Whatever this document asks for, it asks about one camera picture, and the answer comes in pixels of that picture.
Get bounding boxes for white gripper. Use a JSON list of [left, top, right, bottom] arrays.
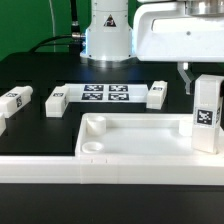
[[133, 0, 224, 95]]

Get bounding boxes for white desk top tray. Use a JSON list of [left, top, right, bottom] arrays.
[[75, 113, 224, 157]]

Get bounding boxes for black cable with connector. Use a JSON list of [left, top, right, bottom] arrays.
[[27, 0, 88, 54]]

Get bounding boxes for white marker base plate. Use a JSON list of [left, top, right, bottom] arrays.
[[67, 84, 148, 103]]

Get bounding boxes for white front obstacle rail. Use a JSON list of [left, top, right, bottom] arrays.
[[0, 156, 224, 186]]

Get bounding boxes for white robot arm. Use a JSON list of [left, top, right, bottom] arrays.
[[81, 0, 224, 91]]

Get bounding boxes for white thin cable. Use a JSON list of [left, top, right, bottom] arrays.
[[48, 0, 57, 38]]

